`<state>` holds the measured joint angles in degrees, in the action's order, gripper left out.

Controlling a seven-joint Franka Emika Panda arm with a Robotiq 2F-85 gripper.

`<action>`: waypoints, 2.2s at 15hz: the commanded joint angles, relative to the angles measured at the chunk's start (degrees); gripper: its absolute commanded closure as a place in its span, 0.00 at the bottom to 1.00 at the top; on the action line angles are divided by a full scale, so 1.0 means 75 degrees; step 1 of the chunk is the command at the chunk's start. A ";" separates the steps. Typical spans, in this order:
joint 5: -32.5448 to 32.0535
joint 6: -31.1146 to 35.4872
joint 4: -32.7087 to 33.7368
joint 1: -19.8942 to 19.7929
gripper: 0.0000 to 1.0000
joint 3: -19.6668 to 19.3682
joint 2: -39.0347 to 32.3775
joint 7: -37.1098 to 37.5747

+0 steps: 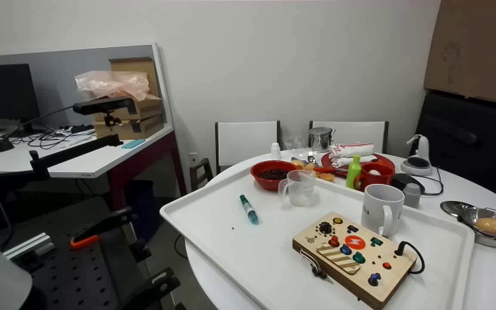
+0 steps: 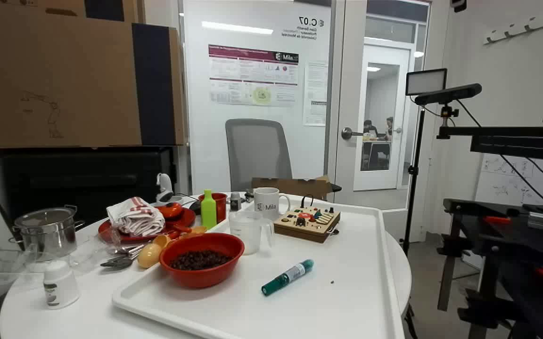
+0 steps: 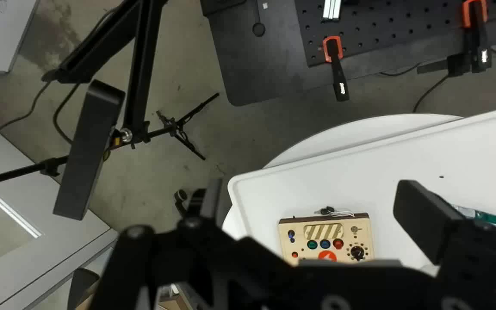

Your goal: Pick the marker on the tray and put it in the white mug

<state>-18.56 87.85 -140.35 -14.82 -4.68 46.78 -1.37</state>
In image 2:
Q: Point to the led light panel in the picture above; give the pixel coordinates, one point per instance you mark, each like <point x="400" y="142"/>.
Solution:
<point x="426" y="81"/>

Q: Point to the white red cloth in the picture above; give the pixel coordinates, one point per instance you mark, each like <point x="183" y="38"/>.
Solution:
<point x="136" y="217"/>

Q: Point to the white plastic tray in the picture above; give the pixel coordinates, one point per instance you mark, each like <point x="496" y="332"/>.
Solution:
<point x="321" y="302"/>

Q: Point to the coffee beans pile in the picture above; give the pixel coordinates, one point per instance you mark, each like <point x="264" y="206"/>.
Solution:
<point x="196" y="260"/>

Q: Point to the white mug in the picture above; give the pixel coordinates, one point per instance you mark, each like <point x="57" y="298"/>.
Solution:
<point x="266" y="200"/>

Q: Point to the red toy pepper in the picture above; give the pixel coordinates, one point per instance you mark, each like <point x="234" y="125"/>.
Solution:
<point x="172" y="211"/>

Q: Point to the red plate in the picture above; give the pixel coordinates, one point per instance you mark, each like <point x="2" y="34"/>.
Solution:
<point x="113" y="234"/>

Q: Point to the black light stand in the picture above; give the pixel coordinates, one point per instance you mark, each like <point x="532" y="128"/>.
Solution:
<point x="413" y="170"/>

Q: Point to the black stereo camera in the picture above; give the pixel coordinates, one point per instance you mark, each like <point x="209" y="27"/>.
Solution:
<point x="447" y="94"/>

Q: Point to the wooden toy box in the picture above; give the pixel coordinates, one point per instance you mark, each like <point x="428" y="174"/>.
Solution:
<point x="309" y="226"/>

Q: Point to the grey office chair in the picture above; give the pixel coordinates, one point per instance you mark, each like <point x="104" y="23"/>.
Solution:
<point x="258" y="151"/>

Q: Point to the small dark jar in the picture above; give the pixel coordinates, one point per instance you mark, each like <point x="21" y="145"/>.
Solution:
<point x="234" y="202"/>

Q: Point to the white coat hook rail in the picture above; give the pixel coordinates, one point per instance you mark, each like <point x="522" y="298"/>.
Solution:
<point x="526" y="27"/>

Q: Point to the steel pot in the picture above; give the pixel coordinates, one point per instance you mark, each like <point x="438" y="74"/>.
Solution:
<point x="47" y="236"/>

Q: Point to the green squeeze bottle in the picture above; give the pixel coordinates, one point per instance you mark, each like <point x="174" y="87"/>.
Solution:
<point x="208" y="213"/>

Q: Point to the red bowl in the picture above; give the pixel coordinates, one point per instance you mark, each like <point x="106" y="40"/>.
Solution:
<point x="202" y="277"/>

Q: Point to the white door with window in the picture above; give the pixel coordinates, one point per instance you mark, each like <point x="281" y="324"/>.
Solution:
<point x="362" y="125"/>

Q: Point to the large cardboard box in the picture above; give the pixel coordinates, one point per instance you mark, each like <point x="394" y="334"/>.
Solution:
<point x="51" y="81"/>

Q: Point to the black cabinet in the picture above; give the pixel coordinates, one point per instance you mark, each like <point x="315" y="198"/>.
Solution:
<point x="76" y="179"/>

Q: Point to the green white marker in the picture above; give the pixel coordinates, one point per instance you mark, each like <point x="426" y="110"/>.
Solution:
<point x="287" y="277"/>

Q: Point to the black metal rig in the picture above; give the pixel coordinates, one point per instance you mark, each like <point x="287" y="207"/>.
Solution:
<point x="517" y="142"/>

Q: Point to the red cup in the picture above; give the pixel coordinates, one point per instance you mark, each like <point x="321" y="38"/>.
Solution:
<point x="223" y="207"/>

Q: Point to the wall poster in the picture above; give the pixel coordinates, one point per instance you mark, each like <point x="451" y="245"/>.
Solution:
<point x="253" y="76"/>

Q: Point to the whiteboard with scribbles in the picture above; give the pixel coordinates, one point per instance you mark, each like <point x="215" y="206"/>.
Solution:
<point x="504" y="181"/>

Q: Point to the yellow plastic banana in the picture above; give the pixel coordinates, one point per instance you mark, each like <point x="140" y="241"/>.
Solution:
<point x="149" y="255"/>

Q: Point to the metal cutlery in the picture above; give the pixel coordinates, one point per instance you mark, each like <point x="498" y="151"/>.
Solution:
<point x="117" y="260"/>

